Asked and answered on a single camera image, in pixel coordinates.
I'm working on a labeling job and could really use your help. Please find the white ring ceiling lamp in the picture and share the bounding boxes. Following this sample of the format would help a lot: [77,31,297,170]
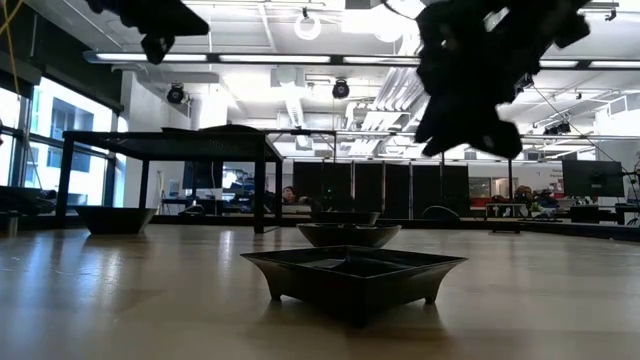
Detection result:
[293,7,323,42]

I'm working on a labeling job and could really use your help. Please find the black background rig frame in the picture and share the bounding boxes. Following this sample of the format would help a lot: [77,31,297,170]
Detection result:
[262,128,515,221]

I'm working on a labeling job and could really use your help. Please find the black square footed mini plate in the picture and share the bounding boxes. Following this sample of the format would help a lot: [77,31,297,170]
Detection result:
[239,244,469,329]

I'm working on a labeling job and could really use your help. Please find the person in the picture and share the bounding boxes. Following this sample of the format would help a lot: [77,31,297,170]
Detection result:
[279,185,315,206]

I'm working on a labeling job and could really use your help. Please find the black partition panels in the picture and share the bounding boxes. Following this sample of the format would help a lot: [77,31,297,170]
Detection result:
[292,161,471,220]

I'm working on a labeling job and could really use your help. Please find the black flared square mini plate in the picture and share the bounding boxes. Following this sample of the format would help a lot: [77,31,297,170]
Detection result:
[309,210,382,226]

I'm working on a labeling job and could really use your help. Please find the dark couch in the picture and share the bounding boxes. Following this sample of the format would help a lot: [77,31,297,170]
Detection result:
[0,185,57,217]

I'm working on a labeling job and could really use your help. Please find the black computer monitor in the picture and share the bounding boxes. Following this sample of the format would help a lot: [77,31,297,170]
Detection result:
[561,159,626,199]
[181,160,224,190]

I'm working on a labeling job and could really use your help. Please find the black perforated metal rack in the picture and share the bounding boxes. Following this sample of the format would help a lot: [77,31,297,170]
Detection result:
[54,130,284,235]

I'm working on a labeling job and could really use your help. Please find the white arrow sign box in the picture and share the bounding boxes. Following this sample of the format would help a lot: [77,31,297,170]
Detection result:
[484,201,529,220]

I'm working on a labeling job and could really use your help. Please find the black round flower mini plate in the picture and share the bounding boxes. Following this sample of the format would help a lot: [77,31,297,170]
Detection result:
[296,222,403,249]

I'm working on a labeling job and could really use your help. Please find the black deep square mini plate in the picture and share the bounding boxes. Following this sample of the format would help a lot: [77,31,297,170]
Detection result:
[73,205,158,236]

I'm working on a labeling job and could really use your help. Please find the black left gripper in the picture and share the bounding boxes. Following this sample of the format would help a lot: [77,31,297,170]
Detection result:
[84,0,211,66]

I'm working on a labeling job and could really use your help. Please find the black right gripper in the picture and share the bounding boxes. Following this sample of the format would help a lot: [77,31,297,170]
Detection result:
[413,0,557,161]

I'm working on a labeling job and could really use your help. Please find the long ceiling light strip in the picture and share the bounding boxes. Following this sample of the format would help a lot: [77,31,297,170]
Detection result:
[83,49,640,70]

